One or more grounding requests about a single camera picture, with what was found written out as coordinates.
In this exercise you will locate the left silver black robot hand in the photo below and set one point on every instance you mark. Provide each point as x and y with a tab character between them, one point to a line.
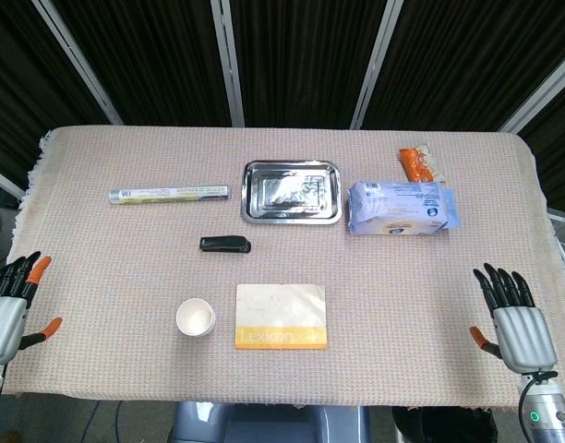
5	318

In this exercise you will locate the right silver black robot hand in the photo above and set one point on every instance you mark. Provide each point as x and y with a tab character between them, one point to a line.
522	337

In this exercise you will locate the black stapler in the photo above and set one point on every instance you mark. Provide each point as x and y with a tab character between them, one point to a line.
224	244

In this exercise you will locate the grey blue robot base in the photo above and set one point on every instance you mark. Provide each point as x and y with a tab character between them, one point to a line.
268	422

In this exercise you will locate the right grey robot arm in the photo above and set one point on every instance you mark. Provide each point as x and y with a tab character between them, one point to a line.
548	410

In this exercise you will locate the white yellow Lexicon book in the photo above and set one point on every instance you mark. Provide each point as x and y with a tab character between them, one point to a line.
280	314

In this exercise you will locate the black round bin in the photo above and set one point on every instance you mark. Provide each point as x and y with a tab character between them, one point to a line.
444	424

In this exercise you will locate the beige woven tablecloth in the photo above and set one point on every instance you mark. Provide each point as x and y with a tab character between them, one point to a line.
125	277

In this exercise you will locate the light blue wipes pack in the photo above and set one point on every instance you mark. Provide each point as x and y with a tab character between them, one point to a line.
400	210

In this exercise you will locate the white paper cup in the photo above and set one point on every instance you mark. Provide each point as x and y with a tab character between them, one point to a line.
195	317

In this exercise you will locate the orange white snack packet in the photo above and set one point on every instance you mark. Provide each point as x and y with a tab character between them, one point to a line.
416	165

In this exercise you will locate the shiny steel rectangular tray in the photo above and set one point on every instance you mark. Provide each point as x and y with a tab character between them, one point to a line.
292	191

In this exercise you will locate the grey partition frame post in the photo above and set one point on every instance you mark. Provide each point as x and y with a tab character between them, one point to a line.
79	64
377	64
3	180
541	92
228	64

